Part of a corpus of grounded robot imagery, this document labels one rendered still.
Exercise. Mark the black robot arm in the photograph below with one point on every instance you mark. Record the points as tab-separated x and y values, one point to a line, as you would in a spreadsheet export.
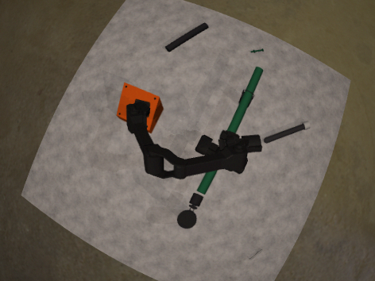
232	157

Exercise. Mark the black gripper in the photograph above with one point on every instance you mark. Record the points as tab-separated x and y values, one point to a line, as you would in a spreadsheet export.
205	147

